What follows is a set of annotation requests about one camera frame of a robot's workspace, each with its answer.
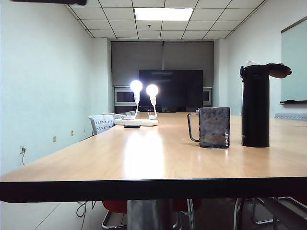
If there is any wall socket with plugged cable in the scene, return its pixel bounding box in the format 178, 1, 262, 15
19, 145, 27, 166

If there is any white power strip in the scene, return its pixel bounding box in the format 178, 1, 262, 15
114, 118, 159, 127

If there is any red seat chair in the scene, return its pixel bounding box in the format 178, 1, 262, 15
101, 200, 129, 230
172, 198, 202, 230

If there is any grey metal table pedestal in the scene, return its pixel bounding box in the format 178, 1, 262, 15
127, 199, 174, 230

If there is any chrome chair frame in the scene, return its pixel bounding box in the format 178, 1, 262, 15
233, 196, 307, 230

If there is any white power strip cable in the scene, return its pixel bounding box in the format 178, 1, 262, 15
102, 112, 127, 120

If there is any wall whiteboard with tray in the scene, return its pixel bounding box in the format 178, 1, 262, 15
279, 16, 307, 105

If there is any black thermos cup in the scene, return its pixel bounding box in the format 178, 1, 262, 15
239, 60, 293, 148

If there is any large black television screen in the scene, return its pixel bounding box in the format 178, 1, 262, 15
138, 69, 203, 113

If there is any ceiling light panel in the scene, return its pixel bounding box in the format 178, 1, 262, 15
133, 7, 194, 21

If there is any grey perforated chair back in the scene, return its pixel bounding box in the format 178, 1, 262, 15
274, 113, 307, 121

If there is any dark textured glass mug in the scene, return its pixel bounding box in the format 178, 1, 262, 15
187, 106, 231, 149

